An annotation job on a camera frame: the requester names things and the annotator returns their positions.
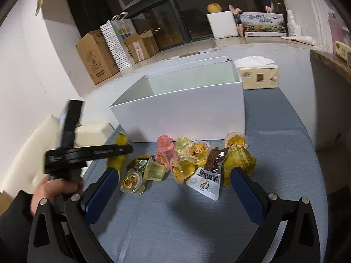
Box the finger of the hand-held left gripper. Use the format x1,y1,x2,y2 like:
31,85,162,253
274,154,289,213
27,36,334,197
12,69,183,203
90,145,134,162

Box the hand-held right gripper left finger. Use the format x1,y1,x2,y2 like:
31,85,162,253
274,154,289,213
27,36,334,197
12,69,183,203
27,167,121,263

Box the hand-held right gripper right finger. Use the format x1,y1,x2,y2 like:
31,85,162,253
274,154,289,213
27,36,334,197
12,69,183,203
230,167,321,263

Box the yellow snack packet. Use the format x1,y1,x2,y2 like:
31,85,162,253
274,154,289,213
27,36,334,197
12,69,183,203
107,132,131,178

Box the green-yellow snack packet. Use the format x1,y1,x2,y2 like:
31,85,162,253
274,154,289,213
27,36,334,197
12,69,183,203
223,145,257,188

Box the brown snack packet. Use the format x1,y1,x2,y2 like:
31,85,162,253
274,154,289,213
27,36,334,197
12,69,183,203
204,147,229,173

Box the pink jelly cup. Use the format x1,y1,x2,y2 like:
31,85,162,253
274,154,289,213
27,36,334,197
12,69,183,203
157,135,176,154

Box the pile of assorted jelly cups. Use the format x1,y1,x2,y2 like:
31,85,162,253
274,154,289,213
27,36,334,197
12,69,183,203
119,132,249,195

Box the pale jelly cup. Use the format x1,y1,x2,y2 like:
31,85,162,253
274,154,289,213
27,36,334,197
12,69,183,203
175,136,192,159

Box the yellow jelly cup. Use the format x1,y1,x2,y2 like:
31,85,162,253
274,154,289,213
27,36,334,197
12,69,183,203
170,159,196,184

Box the white cardboard box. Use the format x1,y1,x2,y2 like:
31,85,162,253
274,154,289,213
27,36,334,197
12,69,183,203
110,55,245,143

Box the person's left forearm dark sleeve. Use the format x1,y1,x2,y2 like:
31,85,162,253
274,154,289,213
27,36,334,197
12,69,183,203
0,190,41,263

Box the person's left hand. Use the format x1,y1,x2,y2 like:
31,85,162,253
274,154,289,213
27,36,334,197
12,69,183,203
30,176,84,216

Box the cream sofa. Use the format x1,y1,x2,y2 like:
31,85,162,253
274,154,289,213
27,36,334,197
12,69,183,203
0,114,116,198

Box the grey-blue tablecloth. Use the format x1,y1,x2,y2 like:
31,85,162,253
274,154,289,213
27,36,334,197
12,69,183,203
79,86,330,263

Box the large brown cardboard box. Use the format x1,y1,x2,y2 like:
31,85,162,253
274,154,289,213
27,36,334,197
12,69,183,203
76,30,120,85

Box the open brown cardboard box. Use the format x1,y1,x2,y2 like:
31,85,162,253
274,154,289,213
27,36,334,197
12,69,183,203
123,30,160,62

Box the dotted white paper bag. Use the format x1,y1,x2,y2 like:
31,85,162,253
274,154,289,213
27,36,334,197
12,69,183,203
100,11,138,71

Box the beige tissue pack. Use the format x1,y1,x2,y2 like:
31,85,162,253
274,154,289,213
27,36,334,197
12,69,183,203
235,55,280,90

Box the wooden counter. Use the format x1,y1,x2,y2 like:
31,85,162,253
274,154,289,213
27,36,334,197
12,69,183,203
310,49,351,151

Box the white paper roll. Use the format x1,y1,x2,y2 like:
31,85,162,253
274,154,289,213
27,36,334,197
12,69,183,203
281,36,316,46

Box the white foam box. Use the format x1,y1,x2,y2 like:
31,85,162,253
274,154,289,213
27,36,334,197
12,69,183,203
206,11,239,39

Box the landscape printed box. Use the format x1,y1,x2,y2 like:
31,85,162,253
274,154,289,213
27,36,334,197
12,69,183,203
241,12,287,37

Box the white foam pieces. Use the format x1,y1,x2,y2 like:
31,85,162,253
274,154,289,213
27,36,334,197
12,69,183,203
285,9,302,36

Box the pale wall poster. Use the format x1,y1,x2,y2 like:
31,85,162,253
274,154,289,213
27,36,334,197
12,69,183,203
326,5,351,47

